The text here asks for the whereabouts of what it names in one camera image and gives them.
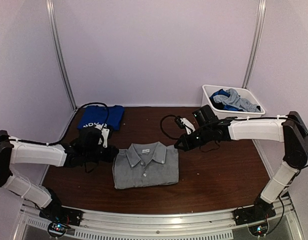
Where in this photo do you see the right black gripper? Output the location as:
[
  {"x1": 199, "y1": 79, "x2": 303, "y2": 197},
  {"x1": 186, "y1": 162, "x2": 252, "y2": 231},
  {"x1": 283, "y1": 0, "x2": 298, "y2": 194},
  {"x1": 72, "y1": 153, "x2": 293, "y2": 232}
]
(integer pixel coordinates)
[{"x1": 174, "y1": 126, "x2": 212, "y2": 153}]

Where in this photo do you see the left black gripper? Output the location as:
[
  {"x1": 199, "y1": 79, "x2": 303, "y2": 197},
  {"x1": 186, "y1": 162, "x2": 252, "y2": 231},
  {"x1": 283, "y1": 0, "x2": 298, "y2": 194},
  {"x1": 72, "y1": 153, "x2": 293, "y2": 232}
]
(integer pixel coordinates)
[{"x1": 84, "y1": 144, "x2": 119, "y2": 163}]

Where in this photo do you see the grey garment pile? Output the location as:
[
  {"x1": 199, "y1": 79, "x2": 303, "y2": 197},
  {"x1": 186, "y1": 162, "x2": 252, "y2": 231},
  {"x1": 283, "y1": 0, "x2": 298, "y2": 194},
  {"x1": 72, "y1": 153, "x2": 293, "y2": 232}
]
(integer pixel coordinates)
[{"x1": 112, "y1": 141, "x2": 179, "y2": 190}]

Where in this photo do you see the blue t-shirt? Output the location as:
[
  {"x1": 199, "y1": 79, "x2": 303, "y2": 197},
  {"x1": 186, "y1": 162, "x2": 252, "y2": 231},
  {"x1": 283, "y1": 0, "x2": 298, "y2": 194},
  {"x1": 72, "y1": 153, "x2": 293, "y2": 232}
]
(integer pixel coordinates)
[{"x1": 77, "y1": 105, "x2": 125, "y2": 131}]

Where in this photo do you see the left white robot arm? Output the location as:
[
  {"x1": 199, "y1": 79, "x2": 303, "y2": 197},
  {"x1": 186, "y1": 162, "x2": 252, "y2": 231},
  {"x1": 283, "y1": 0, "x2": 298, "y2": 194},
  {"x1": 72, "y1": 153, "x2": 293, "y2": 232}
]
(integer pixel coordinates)
[{"x1": 0, "y1": 127, "x2": 119, "y2": 222}]

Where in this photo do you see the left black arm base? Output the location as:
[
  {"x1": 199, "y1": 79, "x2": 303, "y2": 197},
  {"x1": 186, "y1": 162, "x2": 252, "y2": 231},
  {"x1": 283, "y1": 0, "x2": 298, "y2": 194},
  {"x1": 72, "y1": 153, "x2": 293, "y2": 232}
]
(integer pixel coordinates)
[{"x1": 39, "y1": 195, "x2": 83, "y2": 226}]

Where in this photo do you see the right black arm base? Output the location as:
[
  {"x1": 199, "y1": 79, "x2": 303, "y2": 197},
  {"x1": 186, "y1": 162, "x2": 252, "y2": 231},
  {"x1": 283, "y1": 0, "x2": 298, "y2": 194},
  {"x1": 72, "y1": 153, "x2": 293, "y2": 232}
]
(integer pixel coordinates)
[{"x1": 232, "y1": 195, "x2": 276, "y2": 226}]

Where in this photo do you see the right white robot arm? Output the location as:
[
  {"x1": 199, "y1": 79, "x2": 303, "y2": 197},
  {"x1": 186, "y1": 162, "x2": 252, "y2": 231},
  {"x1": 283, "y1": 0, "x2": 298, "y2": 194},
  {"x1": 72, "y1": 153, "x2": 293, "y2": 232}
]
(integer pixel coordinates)
[{"x1": 174, "y1": 105, "x2": 308, "y2": 221}]

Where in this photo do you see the white plastic laundry bin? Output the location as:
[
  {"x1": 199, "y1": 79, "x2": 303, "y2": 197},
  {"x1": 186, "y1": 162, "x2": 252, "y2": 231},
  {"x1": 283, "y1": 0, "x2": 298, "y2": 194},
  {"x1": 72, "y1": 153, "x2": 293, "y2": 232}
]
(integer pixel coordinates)
[{"x1": 201, "y1": 84, "x2": 266, "y2": 120}]

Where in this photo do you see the blue garment in bin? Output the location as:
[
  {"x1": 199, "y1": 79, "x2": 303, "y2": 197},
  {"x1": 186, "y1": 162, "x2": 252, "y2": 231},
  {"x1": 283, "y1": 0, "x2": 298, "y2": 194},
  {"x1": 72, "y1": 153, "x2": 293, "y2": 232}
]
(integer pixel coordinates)
[{"x1": 209, "y1": 89, "x2": 240, "y2": 111}]

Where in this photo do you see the light grey-blue garment in bin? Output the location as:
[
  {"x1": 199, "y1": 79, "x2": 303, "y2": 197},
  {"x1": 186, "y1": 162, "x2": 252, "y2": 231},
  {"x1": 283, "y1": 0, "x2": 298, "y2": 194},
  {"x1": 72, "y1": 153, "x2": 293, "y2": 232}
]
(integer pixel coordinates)
[{"x1": 218, "y1": 88, "x2": 261, "y2": 113}]

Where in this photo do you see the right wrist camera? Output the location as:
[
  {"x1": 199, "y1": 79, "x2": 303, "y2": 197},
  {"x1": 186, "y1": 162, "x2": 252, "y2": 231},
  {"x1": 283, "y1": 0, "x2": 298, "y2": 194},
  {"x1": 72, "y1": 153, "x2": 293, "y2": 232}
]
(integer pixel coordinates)
[{"x1": 175, "y1": 116, "x2": 195, "y2": 135}]

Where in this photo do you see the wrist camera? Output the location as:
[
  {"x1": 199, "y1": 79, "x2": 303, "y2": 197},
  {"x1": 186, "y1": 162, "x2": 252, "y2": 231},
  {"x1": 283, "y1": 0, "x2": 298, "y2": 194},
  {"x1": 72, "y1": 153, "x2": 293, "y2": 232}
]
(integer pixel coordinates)
[
  {"x1": 95, "y1": 123, "x2": 112, "y2": 148},
  {"x1": 175, "y1": 116, "x2": 195, "y2": 135}
]

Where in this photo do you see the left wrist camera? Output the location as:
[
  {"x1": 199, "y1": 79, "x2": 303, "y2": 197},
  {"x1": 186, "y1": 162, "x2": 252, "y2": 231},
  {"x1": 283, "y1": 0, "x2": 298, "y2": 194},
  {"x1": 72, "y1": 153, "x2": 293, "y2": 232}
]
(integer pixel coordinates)
[{"x1": 95, "y1": 123, "x2": 112, "y2": 148}]

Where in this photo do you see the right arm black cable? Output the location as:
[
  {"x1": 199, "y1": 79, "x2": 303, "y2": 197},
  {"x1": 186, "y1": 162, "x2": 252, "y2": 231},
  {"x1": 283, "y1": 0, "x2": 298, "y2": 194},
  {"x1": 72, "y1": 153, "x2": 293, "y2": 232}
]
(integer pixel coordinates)
[{"x1": 160, "y1": 114, "x2": 222, "y2": 153}]

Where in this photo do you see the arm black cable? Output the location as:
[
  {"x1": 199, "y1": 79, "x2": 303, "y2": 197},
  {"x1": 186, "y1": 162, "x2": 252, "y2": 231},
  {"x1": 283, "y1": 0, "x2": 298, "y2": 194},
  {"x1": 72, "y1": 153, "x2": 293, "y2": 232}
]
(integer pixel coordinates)
[
  {"x1": 8, "y1": 101, "x2": 111, "y2": 175},
  {"x1": 160, "y1": 114, "x2": 222, "y2": 153}
]

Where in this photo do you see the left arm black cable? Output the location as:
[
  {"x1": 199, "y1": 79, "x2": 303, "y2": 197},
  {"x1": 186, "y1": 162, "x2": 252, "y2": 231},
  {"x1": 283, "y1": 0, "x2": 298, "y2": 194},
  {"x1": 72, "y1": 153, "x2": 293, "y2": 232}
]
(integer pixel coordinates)
[{"x1": 8, "y1": 101, "x2": 111, "y2": 175}]

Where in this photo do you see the aluminium front rail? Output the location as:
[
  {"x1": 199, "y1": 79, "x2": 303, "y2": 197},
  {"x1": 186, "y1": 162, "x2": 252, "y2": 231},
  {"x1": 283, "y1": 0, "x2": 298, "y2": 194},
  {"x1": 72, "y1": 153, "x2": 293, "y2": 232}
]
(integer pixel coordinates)
[{"x1": 11, "y1": 196, "x2": 304, "y2": 240}]

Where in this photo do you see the right aluminium frame post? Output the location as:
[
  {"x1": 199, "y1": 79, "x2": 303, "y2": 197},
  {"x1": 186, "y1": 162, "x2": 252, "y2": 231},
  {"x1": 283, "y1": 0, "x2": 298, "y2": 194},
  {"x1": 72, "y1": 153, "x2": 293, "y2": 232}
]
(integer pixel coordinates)
[{"x1": 242, "y1": 0, "x2": 266, "y2": 89}]

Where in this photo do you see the aluminium frame post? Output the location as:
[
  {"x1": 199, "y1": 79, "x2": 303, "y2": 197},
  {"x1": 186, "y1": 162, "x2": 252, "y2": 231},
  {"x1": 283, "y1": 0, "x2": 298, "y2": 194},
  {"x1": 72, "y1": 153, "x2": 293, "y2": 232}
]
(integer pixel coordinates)
[
  {"x1": 46, "y1": 0, "x2": 77, "y2": 111},
  {"x1": 242, "y1": 0, "x2": 266, "y2": 89}
]

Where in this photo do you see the left aluminium frame post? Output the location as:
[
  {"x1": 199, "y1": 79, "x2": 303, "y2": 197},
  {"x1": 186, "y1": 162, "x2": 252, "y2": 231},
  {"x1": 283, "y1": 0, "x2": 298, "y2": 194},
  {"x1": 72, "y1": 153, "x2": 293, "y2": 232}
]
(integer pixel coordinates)
[{"x1": 46, "y1": 0, "x2": 77, "y2": 111}]

